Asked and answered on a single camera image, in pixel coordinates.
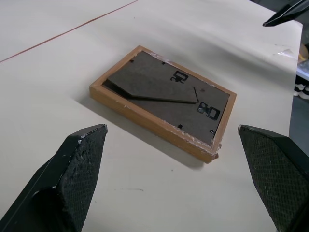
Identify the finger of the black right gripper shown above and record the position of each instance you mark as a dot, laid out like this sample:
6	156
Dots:
285	13

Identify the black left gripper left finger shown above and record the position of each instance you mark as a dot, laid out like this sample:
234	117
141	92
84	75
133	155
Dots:
72	183

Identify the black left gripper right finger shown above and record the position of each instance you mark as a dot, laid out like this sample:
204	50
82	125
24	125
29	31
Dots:
277	178

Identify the clear tape scrap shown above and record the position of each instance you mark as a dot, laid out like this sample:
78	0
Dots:
285	52

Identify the yellow round object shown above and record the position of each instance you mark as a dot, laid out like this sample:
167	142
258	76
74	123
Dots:
304	52

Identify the black and white shoe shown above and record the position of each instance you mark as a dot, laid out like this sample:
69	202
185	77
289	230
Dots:
299	89
306	93

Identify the wooden picture frame face down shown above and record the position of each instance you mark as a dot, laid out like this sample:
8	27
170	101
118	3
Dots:
166	101

